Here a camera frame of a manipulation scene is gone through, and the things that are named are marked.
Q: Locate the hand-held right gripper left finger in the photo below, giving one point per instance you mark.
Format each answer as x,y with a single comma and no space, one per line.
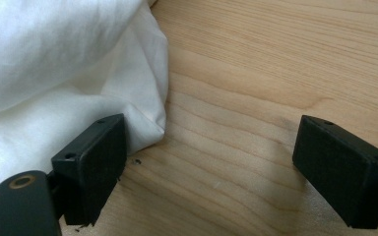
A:
92,170

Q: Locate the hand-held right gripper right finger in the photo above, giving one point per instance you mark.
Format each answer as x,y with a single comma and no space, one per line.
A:
344,177

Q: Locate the wooden table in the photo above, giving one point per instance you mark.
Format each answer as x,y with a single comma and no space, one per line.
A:
52,59

